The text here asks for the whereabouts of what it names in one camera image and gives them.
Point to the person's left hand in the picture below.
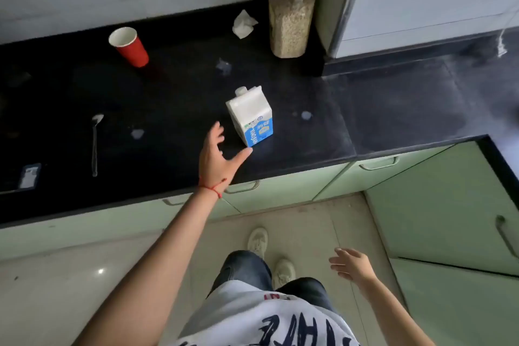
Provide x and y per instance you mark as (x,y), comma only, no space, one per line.
(213,163)

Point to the person's right hand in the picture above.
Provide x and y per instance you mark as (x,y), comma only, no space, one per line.
(352,266)

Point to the white blue milk carton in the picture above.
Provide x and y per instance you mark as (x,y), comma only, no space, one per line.
(251,114)

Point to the long metal spoon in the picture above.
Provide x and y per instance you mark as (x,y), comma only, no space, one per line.
(95,147)

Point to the red paper cup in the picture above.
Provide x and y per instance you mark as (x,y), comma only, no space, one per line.
(134,51)

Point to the white tissue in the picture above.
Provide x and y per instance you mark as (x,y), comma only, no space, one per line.
(243,25)

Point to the clear oatmeal jar gold lid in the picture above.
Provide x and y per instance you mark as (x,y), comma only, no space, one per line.
(292,21)

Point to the person's left forearm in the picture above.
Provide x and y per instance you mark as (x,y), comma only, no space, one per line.
(162,268)

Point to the person's right forearm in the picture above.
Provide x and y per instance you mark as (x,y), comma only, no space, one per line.
(393,313)

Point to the black stone countertop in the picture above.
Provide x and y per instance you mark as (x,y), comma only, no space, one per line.
(170,86)

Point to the white sneaker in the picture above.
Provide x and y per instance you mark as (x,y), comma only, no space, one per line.
(258,242)
(283,272)

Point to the dark blue jeans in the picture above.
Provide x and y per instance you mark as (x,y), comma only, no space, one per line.
(243,272)

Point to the white printed t-shirt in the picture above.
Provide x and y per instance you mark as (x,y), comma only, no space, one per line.
(251,317)

